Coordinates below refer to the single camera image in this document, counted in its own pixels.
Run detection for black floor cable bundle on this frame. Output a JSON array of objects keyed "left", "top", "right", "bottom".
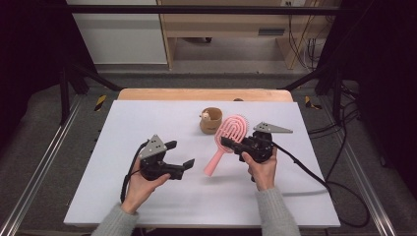
[{"left": 308, "top": 82, "right": 362, "bottom": 185}]

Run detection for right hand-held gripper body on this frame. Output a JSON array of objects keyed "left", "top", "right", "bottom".
[{"left": 233, "top": 121, "right": 294, "bottom": 183}]

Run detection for person's left hand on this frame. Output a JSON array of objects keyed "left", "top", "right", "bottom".
[{"left": 120, "top": 163, "right": 171, "bottom": 215}]

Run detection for black cables under desk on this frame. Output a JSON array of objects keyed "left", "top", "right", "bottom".
[{"left": 287, "top": 0, "right": 332, "bottom": 72}]

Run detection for pink hairbrush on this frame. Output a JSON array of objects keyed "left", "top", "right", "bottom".
[{"left": 203, "top": 114, "right": 250, "bottom": 178}]

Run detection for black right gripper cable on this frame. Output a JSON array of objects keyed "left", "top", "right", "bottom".
[{"left": 270, "top": 141, "right": 372, "bottom": 229}]

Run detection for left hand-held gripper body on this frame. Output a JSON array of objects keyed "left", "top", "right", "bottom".
[{"left": 138, "top": 134, "right": 185, "bottom": 182}]

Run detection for white board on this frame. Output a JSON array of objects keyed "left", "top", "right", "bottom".
[{"left": 63, "top": 99, "right": 341, "bottom": 229}]

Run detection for black metal frame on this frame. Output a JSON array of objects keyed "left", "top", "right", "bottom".
[{"left": 58, "top": 4, "right": 343, "bottom": 126}]

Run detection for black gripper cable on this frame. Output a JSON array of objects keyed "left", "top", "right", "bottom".
[
  {"left": 270, "top": 141, "right": 372, "bottom": 229},
  {"left": 119, "top": 140, "right": 150, "bottom": 205}
]

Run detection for black curtain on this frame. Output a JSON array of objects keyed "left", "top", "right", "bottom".
[
  {"left": 316, "top": 0, "right": 417, "bottom": 198},
  {"left": 0, "top": 0, "right": 96, "bottom": 148}
]

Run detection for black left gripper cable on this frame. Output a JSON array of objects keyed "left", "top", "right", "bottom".
[{"left": 119, "top": 140, "right": 150, "bottom": 205}]

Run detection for light wooden desk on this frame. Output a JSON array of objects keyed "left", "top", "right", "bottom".
[{"left": 156, "top": 0, "right": 342, "bottom": 71}]

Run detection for yellow black striped tape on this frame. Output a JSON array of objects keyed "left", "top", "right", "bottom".
[
  {"left": 93, "top": 93, "right": 108, "bottom": 112},
  {"left": 304, "top": 95, "right": 323, "bottom": 111}
]

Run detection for person's right hand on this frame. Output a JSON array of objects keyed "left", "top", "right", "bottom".
[{"left": 240, "top": 147, "right": 278, "bottom": 192}]

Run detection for wooden table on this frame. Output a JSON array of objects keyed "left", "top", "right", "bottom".
[{"left": 117, "top": 88, "right": 294, "bottom": 102}]

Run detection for white cabinet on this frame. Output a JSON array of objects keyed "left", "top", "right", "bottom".
[{"left": 64, "top": 0, "right": 168, "bottom": 65}]

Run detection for metal floor rail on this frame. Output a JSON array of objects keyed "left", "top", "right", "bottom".
[
  {"left": 340, "top": 144, "right": 397, "bottom": 236},
  {"left": 0, "top": 94, "right": 85, "bottom": 236}
]

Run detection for brown cup with small figure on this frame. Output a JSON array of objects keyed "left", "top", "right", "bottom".
[{"left": 199, "top": 106, "right": 223, "bottom": 135}]

